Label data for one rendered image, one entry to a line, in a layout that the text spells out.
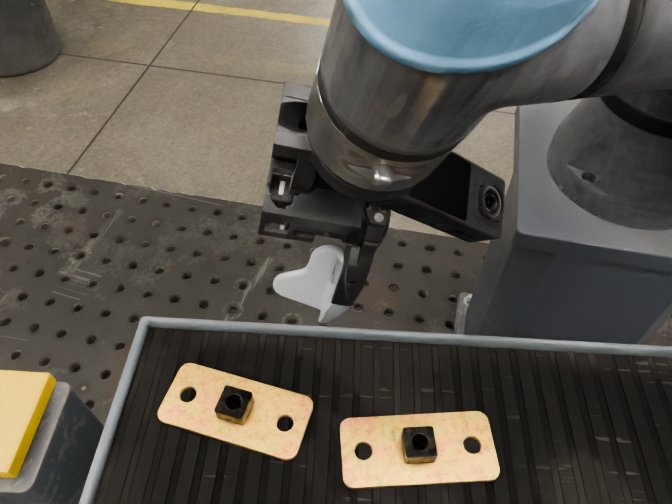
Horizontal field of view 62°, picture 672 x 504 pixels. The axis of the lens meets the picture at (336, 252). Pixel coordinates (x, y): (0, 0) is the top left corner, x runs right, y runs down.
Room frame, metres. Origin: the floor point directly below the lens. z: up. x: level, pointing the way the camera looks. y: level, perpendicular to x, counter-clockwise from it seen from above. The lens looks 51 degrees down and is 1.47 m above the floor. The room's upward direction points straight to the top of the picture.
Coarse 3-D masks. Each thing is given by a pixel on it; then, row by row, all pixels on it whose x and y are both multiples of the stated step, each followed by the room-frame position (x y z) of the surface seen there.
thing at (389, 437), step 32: (384, 416) 0.12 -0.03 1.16; (416, 416) 0.12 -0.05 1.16; (448, 416) 0.12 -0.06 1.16; (480, 416) 0.12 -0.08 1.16; (352, 448) 0.11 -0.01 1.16; (384, 448) 0.11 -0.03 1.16; (448, 448) 0.11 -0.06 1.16; (480, 448) 0.11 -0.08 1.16; (352, 480) 0.09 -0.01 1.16; (384, 480) 0.09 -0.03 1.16; (416, 480) 0.09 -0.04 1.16; (448, 480) 0.09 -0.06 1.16; (480, 480) 0.09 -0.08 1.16
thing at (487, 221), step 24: (456, 168) 0.26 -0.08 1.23; (480, 168) 0.27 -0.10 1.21; (408, 192) 0.23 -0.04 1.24; (432, 192) 0.24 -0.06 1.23; (456, 192) 0.25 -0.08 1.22; (480, 192) 0.26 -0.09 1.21; (504, 192) 0.27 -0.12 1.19; (408, 216) 0.24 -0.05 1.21; (432, 216) 0.23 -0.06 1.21; (456, 216) 0.24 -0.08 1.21; (480, 216) 0.25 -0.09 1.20; (480, 240) 0.24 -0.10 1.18
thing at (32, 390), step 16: (0, 384) 0.15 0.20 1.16; (16, 384) 0.15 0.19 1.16; (32, 384) 0.15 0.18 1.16; (48, 384) 0.15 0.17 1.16; (0, 400) 0.14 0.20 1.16; (16, 400) 0.14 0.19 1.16; (32, 400) 0.14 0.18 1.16; (48, 400) 0.14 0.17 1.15; (0, 416) 0.13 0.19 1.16; (16, 416) 0.13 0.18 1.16; (32, 416) 0.13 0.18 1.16; (0, 432) 0.12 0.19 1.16; (16, 432) 0.12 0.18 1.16; (32, 432) 0.12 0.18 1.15; (0, 448) 0.11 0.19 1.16; (16, 448) 0.11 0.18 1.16; (0, 464) 0.10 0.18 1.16; (16, 464) 0.10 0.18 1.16
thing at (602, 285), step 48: (528, 144) 0.43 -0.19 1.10; (528, 192) 0.37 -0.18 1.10; (528, 240) 0.31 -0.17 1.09; (576, 240) 0.31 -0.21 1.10; (624, 240) 0.31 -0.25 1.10; (480, 288) 0.43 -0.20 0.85; (528, 288) 0.33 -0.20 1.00; (576, 288) 0.31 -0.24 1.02; (624, 288) 0.30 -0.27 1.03; (528, 336) 0.32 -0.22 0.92; (576, 336) 0.31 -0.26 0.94; (624, 336) 0.30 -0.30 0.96
